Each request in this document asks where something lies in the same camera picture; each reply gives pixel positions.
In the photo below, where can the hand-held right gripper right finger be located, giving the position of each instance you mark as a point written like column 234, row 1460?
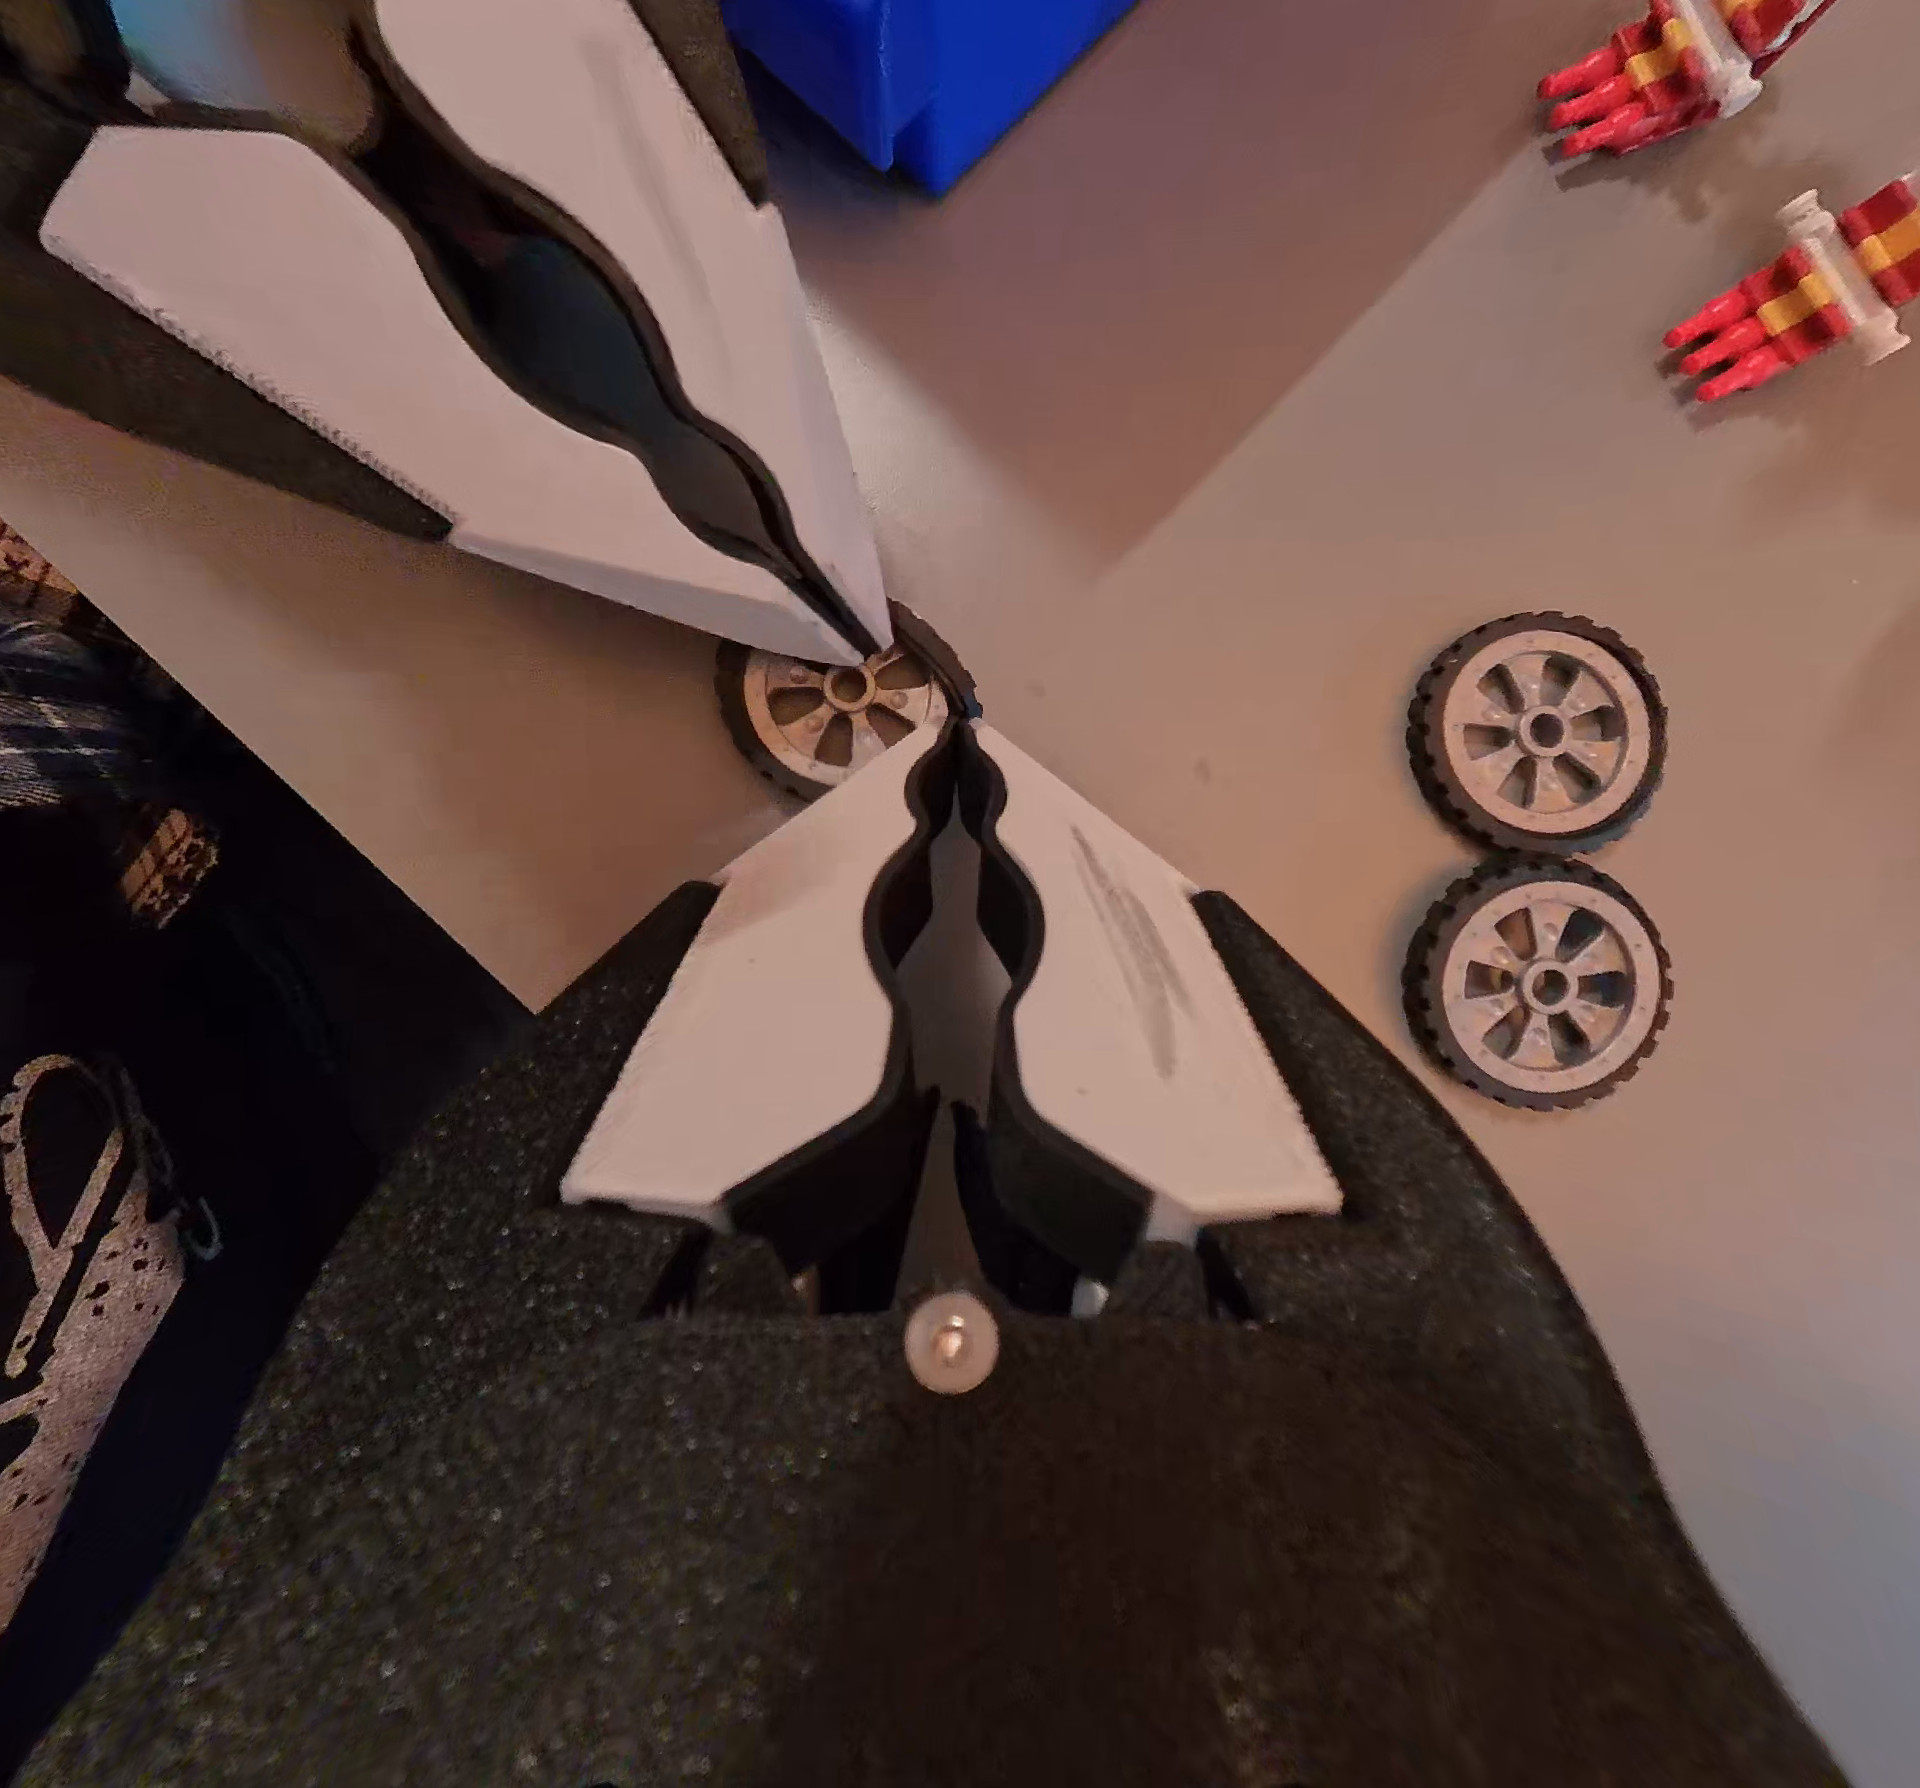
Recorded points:
column 1171, row 1067

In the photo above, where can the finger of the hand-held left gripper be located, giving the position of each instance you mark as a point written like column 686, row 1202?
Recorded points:
column 599, row 107
column 298, row 303

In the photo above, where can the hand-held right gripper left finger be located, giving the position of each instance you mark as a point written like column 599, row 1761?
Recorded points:
column 720, row 1053

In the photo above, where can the grey wheel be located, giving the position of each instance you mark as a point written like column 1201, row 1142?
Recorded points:
column 1421, row 985

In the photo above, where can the grey toy wheel hub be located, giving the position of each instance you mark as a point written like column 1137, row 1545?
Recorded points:
column 1463, row 738
column 1463, row 985
column 787, row 724

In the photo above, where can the black rubber toy tyre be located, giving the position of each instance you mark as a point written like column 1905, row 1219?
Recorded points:
column 1425, row 738
column 736, row 747

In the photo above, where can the blue plastic parts bin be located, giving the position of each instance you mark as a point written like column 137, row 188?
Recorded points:
column 975, row 19

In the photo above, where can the red yellow toy foot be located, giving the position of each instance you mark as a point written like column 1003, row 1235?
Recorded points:
column 1634, row 71
column 1755, row 318

